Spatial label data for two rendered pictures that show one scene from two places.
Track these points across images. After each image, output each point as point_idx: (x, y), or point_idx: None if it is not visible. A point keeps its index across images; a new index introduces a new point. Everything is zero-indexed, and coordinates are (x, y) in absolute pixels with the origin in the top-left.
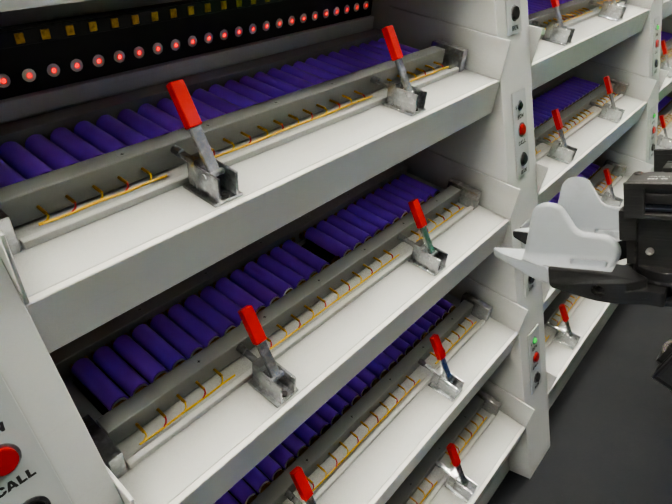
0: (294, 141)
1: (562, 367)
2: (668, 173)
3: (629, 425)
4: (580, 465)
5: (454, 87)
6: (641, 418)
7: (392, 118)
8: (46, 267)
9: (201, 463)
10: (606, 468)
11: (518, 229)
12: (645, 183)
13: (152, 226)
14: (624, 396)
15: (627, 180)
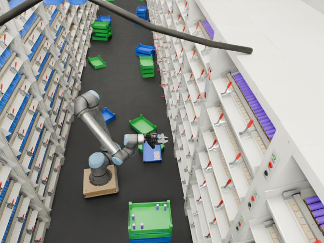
0: (189, 128)
1: (189, 218)
2: (155, 134)
3: (176, 230)
4: (178, 214)
5: (193, 151)
6: (175, 233)
7: (189, 139)
8: (182, 110)
9: (180, 128)
10: (174, 216)
11: (168, 141)
12: (155, 131)
13: (183, 115)
14: (181, 238)
15: (156, 132)
